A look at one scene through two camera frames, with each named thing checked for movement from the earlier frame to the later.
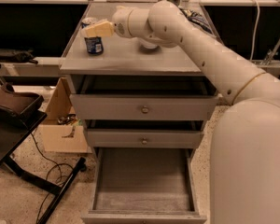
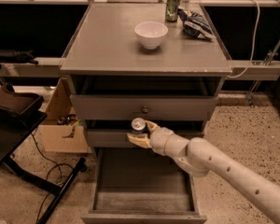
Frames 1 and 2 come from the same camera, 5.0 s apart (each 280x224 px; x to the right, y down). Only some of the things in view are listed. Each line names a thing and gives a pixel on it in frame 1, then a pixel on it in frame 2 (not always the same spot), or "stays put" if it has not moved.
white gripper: [120, 20] -> [159, 138]
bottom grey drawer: [143, 186] stays put
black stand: [14, 116] stays put
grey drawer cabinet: [144, 111] stays put
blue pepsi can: [94, 45] -> [138, 125]
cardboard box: [62, 132] stays put
